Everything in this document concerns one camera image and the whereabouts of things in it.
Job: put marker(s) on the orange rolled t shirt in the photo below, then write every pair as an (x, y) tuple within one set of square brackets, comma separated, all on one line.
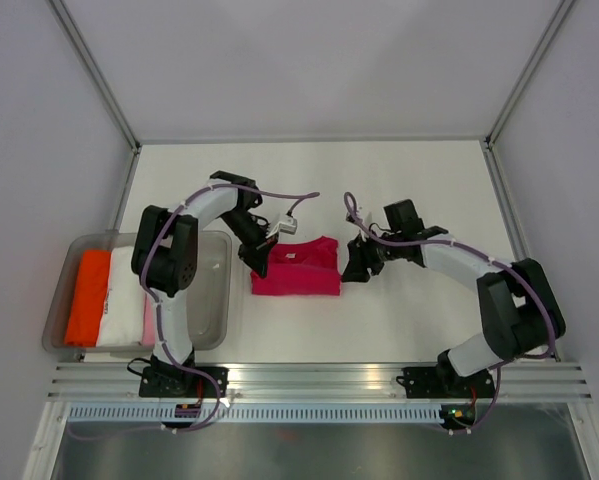
[(89, 298)]

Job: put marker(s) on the white slotted cable duct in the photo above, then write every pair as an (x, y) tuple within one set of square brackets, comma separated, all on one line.
[(259, 413)]

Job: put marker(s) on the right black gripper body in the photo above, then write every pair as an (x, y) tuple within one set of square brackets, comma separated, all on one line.
[(375, 254)]

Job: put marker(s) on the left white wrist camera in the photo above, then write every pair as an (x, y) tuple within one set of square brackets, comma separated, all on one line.
[(283, 225)]

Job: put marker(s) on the clear plastic bin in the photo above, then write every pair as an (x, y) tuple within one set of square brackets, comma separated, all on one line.
[(207, 298)]

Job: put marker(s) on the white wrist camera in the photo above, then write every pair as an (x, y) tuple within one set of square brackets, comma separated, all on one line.
[(357, 217), (283, 225)]

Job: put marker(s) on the magenta t shirt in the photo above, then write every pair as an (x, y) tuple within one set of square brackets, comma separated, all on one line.
[(304, 269)]

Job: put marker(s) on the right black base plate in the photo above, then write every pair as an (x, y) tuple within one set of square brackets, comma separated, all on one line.
[(424, 382)]

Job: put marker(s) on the right aluminium frame post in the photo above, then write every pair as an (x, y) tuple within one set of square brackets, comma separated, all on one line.
[(541, 49)]

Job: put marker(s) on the aluminium mounting rail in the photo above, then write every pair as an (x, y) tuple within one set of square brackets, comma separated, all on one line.
[(525, 382)]

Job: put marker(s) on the left aluminium frame post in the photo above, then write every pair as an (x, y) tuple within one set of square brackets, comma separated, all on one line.
[(78, 43)]

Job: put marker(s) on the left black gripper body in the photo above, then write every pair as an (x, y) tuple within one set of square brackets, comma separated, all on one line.
[(248, 250)]

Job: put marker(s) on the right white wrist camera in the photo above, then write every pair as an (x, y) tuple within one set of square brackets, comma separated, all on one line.
[(357, 217)]

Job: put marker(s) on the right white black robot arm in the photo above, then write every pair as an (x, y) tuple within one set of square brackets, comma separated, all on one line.
[(519, 315)]

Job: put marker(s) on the pink rolled t shirt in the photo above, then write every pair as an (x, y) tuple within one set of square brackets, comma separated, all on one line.
[(148, 335)]

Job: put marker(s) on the white rolled t shirt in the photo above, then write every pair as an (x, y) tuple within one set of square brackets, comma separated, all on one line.
[(122, 321)]

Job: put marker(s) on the aluminium frame post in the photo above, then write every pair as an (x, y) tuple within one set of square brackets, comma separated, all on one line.
[(78, 43), (541, 49)]

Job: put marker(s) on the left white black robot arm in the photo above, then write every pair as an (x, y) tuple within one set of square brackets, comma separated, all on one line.
[(165, 255)]

